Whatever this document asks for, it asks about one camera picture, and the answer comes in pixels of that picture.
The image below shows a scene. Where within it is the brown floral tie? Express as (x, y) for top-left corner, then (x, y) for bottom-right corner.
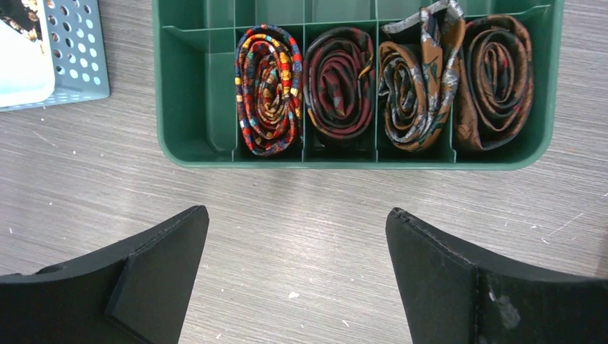
(1, 0), (42, 42)

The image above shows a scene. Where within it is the light blue plastic basket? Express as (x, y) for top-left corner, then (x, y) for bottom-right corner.
(1, 0), (110, 112)

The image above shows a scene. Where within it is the brown rolled tie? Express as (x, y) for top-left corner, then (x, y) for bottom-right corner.
(453, 14), (534, 153)

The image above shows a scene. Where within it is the dark red rolled tie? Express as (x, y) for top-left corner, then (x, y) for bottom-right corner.
(303, 27), (376, 141)

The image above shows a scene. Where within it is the multicolour rolled tie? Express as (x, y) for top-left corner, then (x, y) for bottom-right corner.
(234, 24), (303, 157)

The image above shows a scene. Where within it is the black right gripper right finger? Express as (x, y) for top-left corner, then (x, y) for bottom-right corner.
(385, 208), (607, 343)

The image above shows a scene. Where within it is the orange grey rolled tie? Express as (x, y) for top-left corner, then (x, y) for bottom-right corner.
(377, 1), (466, 153)

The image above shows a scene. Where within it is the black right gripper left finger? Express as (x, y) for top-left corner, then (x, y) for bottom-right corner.
(1, 206), (209, 343)

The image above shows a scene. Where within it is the green divided plastic bin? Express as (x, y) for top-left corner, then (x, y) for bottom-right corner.
(153, 1), (564, 171)

